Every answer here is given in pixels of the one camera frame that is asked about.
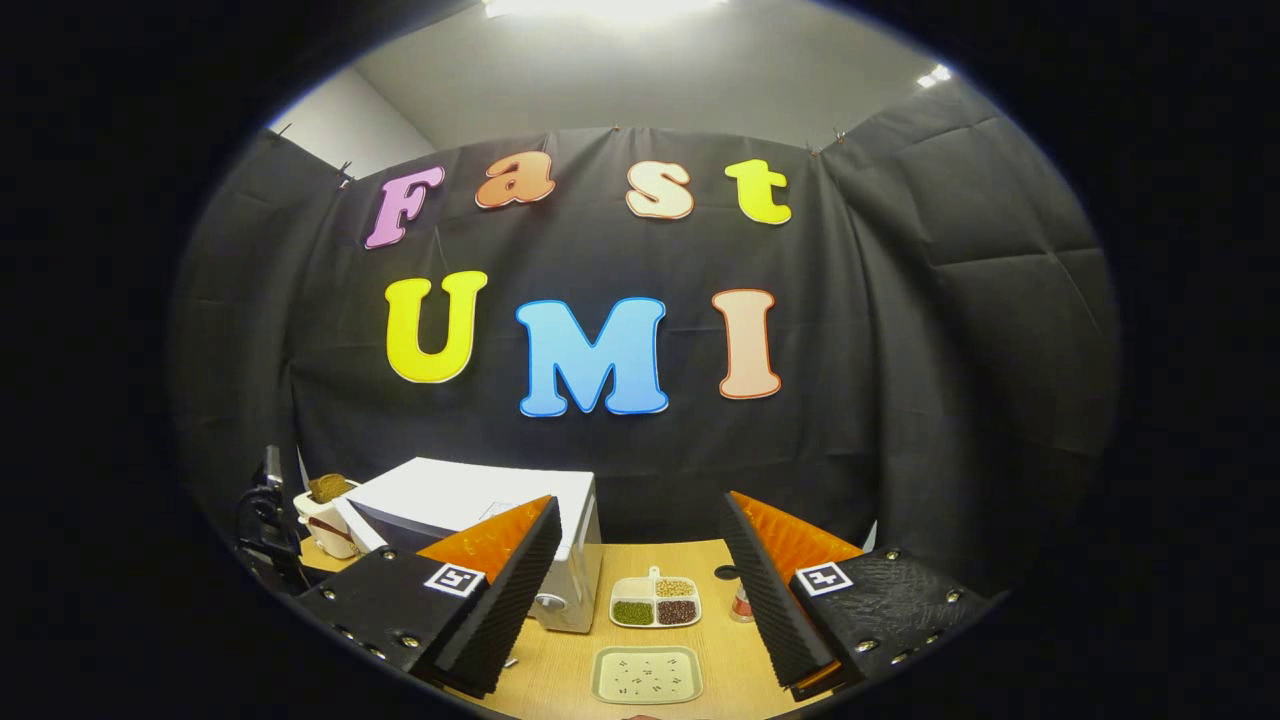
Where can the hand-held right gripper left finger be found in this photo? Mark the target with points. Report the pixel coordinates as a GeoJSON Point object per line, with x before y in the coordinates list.
{"type": "Point", "coordinates": [500, 600]}

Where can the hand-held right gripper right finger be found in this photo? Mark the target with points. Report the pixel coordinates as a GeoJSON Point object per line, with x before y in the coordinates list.
{"type": "Point", "coordinates": [775, 600]}

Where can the white microwave oven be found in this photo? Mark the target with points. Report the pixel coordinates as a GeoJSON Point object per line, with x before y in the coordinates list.
{"type": "Point", "coordinates": [470, 490]}

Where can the clear plastic bottle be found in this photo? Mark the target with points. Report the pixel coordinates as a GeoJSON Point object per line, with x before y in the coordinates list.
{"type": "Point", "coordinates": [743, 605]}

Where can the brown lumpy item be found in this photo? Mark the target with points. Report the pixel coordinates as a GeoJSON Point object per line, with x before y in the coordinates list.
{"type": "Point", "coordinates": [328, 488]}

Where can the white divided bean dish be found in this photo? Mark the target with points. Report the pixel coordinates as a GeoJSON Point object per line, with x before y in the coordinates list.
{"type": "Point", "coordinates": [655, 600]}

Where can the pale green square plate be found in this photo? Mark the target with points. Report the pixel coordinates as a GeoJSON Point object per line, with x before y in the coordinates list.
{"type": "Point", "coordinates": [645, 675]}

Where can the black backdrop cloth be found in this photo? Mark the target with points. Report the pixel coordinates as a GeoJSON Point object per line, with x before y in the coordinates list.
{"type": "Point", "coordinates": [850, 400]}

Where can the ceiling light panel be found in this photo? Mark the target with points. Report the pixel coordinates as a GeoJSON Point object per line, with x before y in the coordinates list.
{"type": "Point", "coordinates": [934, 76]}
{"type": "Point", "coordinates": [600, 8]}

